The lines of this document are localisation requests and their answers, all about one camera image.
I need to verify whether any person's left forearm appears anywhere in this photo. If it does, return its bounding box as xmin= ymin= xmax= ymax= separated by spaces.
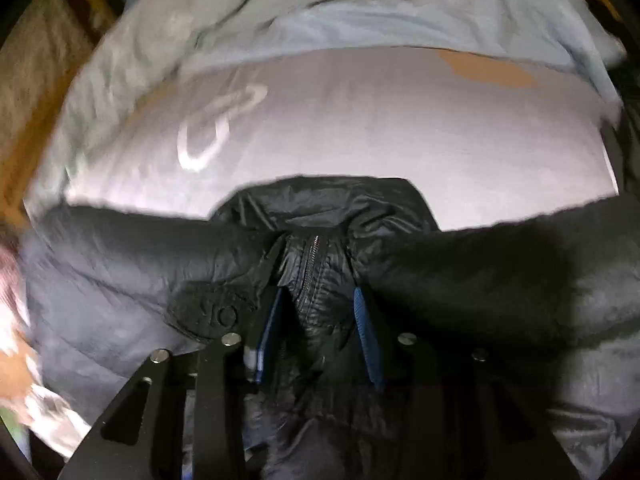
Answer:
xmin=0 ymin=245 xmax=93 ymax=458

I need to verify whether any wooden bed frame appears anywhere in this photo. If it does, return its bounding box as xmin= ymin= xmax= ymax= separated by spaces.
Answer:
xmin=0 ymin=0 xmax=126 ymax=231

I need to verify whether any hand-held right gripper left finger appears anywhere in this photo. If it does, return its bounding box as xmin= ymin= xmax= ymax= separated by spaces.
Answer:
xmin=57 ymin=285 xmax=286 ymax=480

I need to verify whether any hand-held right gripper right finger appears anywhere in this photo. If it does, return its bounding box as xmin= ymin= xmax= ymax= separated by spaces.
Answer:
xmin=352 ymin=285 xmax=583 ymax=480

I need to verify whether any light blue grey garment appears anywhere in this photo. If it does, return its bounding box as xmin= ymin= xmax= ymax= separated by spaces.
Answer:
xmin=22 ymin=0 xmax=628 ymax=211

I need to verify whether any brown checked floral curtain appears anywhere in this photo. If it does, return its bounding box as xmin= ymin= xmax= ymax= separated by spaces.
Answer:
xmin=0 ymin=0 xmax=101 ymax=161

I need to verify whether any white bed sheet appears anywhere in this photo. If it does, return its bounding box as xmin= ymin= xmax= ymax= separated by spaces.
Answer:
xmin=62 ymin=47 xmax=621 ymax=233

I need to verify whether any black puffer jacket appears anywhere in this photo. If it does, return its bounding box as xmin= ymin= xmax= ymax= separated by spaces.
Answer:
xmin=20 ymin=175 xmax=640 ymax=480

